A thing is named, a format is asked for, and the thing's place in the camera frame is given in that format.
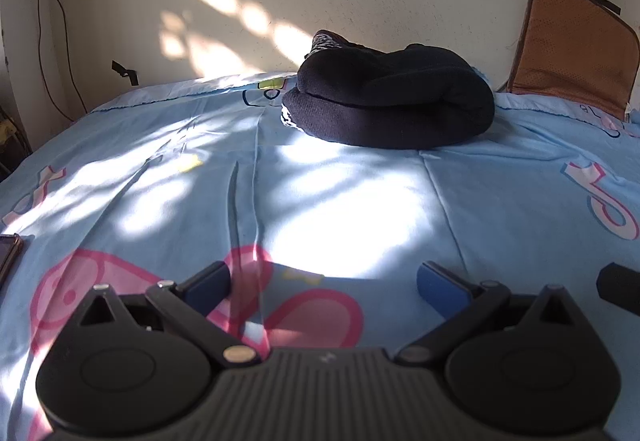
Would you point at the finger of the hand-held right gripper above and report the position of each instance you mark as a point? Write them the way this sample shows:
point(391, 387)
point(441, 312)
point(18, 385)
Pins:
point(620, 285)

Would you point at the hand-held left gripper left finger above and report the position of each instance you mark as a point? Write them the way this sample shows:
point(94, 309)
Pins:
point(210, 283)

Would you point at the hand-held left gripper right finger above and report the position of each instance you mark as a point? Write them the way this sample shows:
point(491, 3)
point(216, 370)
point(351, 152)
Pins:
point(440, 283)

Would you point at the dark reindeer-patterned knit sweater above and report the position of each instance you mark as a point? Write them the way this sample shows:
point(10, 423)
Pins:
point(390, 101)

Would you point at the light blue printed bed sheet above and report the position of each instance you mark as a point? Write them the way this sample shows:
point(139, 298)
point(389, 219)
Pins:
point(350, 201)

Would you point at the dark smartphone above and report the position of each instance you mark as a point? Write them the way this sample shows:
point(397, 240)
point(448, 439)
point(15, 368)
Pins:
point(7, 256)

